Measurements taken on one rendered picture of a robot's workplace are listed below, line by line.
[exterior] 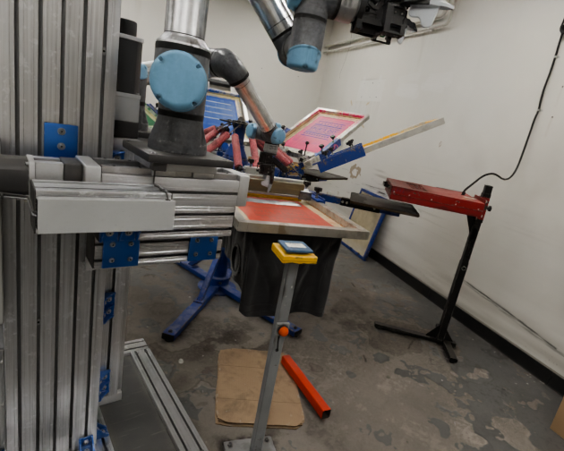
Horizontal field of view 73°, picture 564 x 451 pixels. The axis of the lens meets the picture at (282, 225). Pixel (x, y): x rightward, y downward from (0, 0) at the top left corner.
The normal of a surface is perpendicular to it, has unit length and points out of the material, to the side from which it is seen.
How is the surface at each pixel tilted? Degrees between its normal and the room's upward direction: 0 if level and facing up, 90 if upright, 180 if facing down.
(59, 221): 90
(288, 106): 90
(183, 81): 98
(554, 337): 90
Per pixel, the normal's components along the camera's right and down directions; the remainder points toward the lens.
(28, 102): 0.58, 0.32
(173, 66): 0.15, 0.42
